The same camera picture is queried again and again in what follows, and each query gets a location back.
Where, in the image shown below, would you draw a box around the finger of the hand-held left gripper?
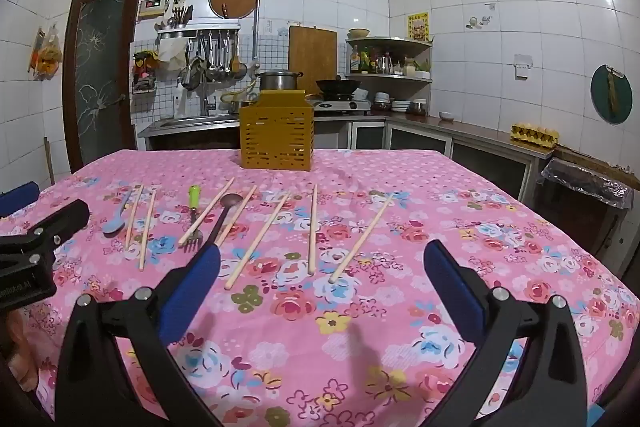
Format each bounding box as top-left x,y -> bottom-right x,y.
0,182 -> 40,219
0,198 -> 91,264

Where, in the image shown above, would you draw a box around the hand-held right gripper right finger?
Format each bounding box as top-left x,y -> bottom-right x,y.
422,239 -> 603,427

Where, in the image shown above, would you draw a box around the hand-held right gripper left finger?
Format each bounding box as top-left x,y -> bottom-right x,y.
54,243 -> 226,427

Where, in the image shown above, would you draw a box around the light blue spoon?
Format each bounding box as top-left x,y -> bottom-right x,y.
102,189 -> 133,235

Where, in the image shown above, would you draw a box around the green handled fork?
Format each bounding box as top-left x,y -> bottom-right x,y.
181,185 -> 203,254

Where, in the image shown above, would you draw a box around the dark long handled spoon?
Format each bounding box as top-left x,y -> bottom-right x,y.
200,193 -> 242,255

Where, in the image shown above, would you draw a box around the yellow slotted utensil holder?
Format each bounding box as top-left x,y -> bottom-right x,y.
239,90 -> 315,171

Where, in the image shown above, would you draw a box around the row of hanging kitchen utensils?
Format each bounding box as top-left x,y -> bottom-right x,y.
180,31 -> 249,92

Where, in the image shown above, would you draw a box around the person's left hand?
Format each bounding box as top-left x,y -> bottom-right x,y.
0,309 -> 40,394

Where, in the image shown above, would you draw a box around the wooden stick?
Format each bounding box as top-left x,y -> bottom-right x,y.
44,137 -> 55,188

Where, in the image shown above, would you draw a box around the pink floral tablecloth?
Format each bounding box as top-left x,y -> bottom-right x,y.
0,148 -> 640,427

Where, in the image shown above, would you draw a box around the brown framed glass door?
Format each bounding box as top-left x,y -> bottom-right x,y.
61,0 -> 145,172

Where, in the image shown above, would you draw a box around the hanging plastic bags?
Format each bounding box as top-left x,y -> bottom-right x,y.
30,24 -> 63,80

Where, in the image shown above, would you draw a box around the dark lined trash bin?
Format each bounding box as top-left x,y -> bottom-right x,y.
535,157 -> 636,258

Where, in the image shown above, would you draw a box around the steel sink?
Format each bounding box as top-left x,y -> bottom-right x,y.
155,114 -> 241,128

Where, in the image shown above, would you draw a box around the yellow egg carton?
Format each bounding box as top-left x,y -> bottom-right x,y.
510,123 -> 560,146

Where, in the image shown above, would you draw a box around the steel faucet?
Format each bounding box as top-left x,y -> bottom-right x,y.
200,82 -> 216,118

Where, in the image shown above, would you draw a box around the stack of white dishes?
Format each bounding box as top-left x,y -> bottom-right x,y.
374,92 -> 413,114

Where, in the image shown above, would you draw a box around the white hanging bag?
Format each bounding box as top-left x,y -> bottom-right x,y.
157,39 -> 188,70

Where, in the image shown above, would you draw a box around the steel cooking pot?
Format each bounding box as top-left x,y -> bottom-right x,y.
252,69 -> 304,92

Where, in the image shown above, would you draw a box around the steel gas stove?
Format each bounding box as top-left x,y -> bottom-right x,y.
310,96 -> 373,115

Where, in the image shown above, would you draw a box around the black wok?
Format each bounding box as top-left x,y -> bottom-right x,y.
315,78 -> 361,96

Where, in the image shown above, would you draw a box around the round green board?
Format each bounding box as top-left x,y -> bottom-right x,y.
591,64 -> 633,125

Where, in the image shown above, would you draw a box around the row of condiment bottles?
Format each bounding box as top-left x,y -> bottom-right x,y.
350,46 -> 401,75

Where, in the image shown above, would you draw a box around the rectangular wooden cutting board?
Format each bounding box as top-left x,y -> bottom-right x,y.
288,25 -> 338,82

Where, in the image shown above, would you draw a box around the metal corner shelf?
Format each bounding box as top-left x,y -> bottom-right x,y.
345,37 -> 433,82

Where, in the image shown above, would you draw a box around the colourful wall basket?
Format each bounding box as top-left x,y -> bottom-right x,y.
132,49 -> 161,95

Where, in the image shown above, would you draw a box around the metal wall utensil rack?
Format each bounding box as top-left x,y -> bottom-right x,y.
155,22 -> 242,40

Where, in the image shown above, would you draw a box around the yellow wall poster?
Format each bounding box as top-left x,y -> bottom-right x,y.
407,12 -> 431,42

